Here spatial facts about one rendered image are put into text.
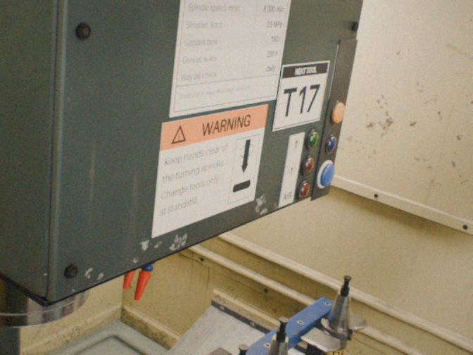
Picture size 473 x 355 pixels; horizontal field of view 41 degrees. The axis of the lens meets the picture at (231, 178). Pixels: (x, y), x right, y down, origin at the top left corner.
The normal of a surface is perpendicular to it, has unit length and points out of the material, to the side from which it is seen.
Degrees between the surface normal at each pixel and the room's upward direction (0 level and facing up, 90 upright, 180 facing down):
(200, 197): 90
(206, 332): 24
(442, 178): 90
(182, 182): 90
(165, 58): 90
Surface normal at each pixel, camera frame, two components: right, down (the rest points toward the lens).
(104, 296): 0.78, 0.30
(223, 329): -0.13, -0.78
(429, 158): -0.61, 0.19
